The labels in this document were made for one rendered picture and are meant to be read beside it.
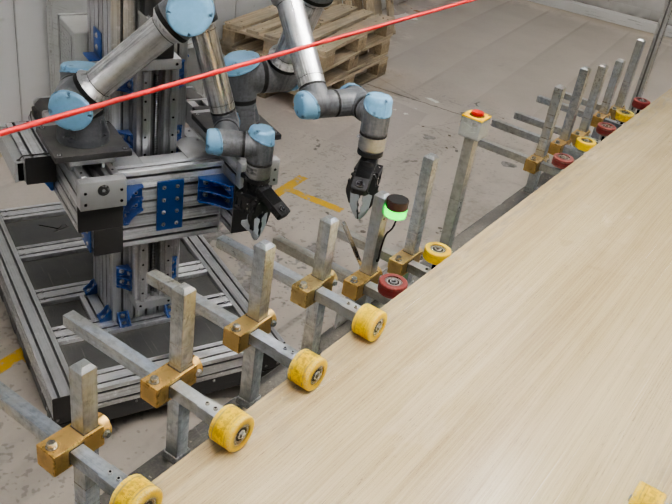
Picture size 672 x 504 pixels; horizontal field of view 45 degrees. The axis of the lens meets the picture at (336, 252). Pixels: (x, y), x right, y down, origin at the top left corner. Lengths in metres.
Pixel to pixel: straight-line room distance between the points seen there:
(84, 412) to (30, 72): 3.45
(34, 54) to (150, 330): 2.20
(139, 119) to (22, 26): 2.19
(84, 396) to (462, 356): 0.92
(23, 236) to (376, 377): 2.12
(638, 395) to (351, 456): 0.76
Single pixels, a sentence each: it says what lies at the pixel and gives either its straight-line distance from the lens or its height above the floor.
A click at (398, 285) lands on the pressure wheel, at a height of 0.91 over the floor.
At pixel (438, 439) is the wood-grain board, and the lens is 1.78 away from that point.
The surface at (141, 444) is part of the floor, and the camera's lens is 2.95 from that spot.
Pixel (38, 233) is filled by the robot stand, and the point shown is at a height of 0.21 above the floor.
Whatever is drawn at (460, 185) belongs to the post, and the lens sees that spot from 2.65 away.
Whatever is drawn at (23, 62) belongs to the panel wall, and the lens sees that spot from 4.80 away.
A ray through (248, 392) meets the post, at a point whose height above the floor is 0.75.
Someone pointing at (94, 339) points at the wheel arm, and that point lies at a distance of 1.85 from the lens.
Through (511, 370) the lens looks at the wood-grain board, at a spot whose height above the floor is 0.90.
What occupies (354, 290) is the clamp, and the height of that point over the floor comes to 0.85.
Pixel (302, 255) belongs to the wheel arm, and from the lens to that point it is 2.36.
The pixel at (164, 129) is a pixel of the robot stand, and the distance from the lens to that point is 2.67.
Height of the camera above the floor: 2.10
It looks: 31 degrees down
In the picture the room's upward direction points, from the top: 9 degrees clockwise
